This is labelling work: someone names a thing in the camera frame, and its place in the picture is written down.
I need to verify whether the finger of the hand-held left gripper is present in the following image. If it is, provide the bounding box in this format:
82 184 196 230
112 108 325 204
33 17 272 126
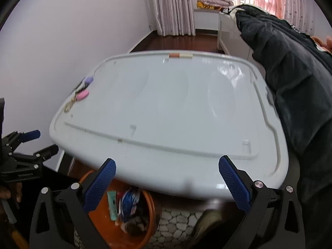
12 144 60 166
2 130 41 149

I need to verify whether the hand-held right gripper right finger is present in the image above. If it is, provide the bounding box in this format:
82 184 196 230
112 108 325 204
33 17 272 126
218 155 304 249

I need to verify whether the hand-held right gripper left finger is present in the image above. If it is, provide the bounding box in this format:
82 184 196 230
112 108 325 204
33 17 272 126
29 158 117 249

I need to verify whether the teal cream tube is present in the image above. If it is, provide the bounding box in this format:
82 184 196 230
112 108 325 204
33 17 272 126
107 190 119 221

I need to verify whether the blue foil packet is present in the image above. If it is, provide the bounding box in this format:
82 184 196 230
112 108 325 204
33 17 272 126
119 187 143 223

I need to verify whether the orange plastic basin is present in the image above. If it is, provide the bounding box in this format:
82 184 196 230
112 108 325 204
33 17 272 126
78 170 156 249

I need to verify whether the person's left hand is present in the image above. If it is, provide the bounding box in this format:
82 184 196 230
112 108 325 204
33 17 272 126
0 181 23 209

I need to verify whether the olive slipper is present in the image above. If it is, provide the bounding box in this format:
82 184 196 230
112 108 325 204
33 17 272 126
193 209 224 242

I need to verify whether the pink round case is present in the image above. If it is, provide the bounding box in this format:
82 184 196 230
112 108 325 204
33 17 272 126
76 89 90 101

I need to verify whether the pebble pattern mat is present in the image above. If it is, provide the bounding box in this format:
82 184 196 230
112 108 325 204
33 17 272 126
74 207 208 249

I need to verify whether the white plastic table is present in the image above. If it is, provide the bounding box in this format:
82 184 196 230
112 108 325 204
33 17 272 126
49 50 289 201

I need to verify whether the dark padded coat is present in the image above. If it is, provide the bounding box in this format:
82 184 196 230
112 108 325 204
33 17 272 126
235 4 332 249

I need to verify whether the black white patterned blanket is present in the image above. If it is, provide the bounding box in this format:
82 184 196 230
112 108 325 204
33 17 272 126
220 5 245 18

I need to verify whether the yellow tiger print blanket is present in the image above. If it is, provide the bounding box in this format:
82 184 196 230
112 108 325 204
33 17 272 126
196 1 225 11

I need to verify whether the grey patterned curtain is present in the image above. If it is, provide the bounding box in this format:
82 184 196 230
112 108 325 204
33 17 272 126
141 0 196 36

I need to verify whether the beige cord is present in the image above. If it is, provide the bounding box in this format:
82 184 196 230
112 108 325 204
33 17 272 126
63 97 78 114

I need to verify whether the white bed frame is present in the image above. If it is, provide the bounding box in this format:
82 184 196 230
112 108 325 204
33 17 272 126
216 12 258 63

